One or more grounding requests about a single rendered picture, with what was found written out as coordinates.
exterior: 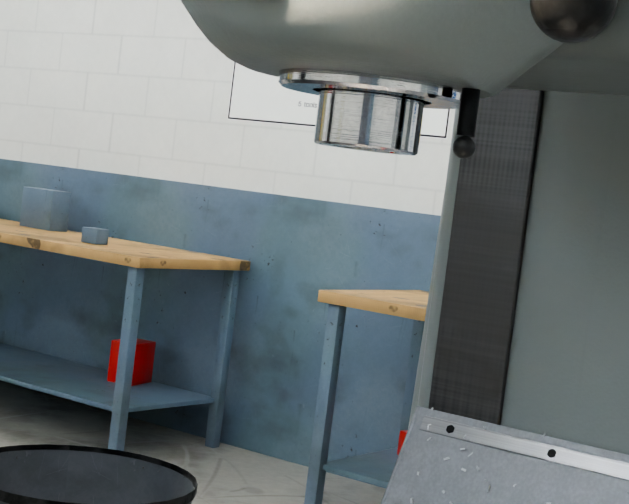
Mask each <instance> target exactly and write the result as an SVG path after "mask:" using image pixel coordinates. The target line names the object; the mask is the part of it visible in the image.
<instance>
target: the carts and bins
mask: <svg viewBox="0 0 629 504"><path fill-rule="evenodd" d="M197 486H198V484H197V481H196V478H195V477H194V476H193V475H192V474H191V473H189V472H188V471H186V470H184V469H182V468H180V467H179V466H177V465H174V464H171V463H168V462H166V461H163V460H160V459H156V458H152V457H148V456H145V455H141V454H136V453H130V452H125V451H120V450H113V449H105V448H98V447H88V446H76V445H52V444H38V445H16V446H5V447H0V504H191V503H192V501H193V499H194V497H195V496H196V494H197ZM194 488H195V490H194Z"/></svg>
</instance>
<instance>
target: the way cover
mask: <svg viewBox="0 0 629 504"><path fill-rule="evenodd" d="M428 424H431V425H429V429H428V430H427V426H428ZM483 426H486V429H484V428H483ZM465 434H466V436H465V438H463V437H464V435H465ZM542 436H543V435H540V434H536V433H532V432H527V431H523V430H519V429H515V428H510V427H506V426H502V425H497V424H493V423H489V422H484V421H480V420H476V419H471V418H467V417H463V416H458V415H454V414H450V413H445V412H441V411H437V410H431V409H428V408H424V407H420V406H417V407H416V410H415V412H414V415H413V418H412V420H411V423H410V426H409V428H408V431H407V434H406V437H405V439H404V442H403V445H402V447H401V450H400V453H399V455H398V458H397V461H396V464H395V466H394V469H393V472H392V474H391V477H390V480H389V482H388V485H387V488H386V490H385V493H384V496H383V499H382V501H381V504H410V498H413V503H412V504H450V503H449V502H450V501H451V502H452V504H546V502H551V504H629V494H627V491H628V492H629V455H627V454H623V453H618V452H614V451H610V450H605V449H601V448H597V447H592V446H588V445H584V444H579V443H575V442H571V441H566V440H562V439H558V438H553V437H549V436H545V435H544V437H542ZM430 437H431V439H430V440H428V441H427V439H429V438H430ZM460 448H465V450H460ZM472 452H473V454H472V455H470V456H469V457H468V455H469V454H471V453H472ZM446 457H450V459H448V460H445V461H444V459H443V458H446ZM476 466H478V467H479V469H480V470H479V471H478V470H477V468H476ZM462 468H464V469H466V472H464V471H462V470H461V469H462ZM417 471H418V472H419V475H417ZM484 479H486V481H484ZM514 484H516V485H515V487H513V485H514ZM489 485H490V486H491V487H490V490H489V492H487V491H488V488H489ZM442 490H444V491H445V493H444V494H443V493H442Z"/></svg>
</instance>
